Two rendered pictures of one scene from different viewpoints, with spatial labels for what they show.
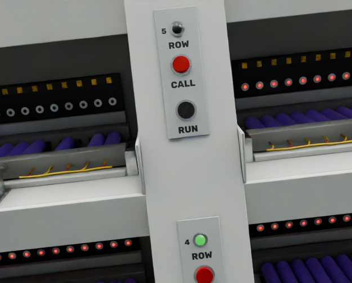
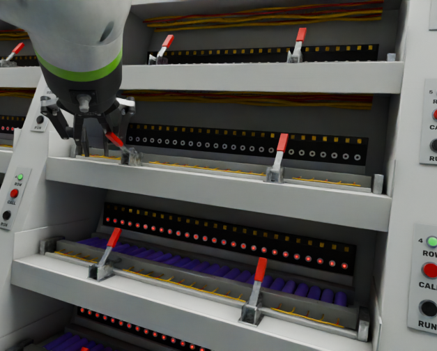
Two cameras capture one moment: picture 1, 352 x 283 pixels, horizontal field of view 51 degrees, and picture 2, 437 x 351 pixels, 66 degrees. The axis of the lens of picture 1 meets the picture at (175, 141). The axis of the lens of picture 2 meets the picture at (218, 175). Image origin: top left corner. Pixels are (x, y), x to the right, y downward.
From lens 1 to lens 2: 0.22 m
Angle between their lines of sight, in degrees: 26
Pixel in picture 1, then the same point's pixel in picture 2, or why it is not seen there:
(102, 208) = (355, 200)
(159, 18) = (428, 83)
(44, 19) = (343, 78)
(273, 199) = not seen: outside the picture
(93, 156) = (346, 178)
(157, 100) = (415, 136)
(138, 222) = (380, 219)
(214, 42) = not seen: outside the picture
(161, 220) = (401, 219)
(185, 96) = not seen: outside the picture
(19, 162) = (293, 170)
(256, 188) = not seen: outside the picture
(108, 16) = (389, 81)
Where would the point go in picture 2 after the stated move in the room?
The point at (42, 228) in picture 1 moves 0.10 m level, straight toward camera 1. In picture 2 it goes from (308, 205) to (332, 192)
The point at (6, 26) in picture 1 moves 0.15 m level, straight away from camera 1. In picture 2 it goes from (318, 79) to (293, 117)
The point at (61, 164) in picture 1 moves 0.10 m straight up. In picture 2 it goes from (320, 178) to (329, 121)
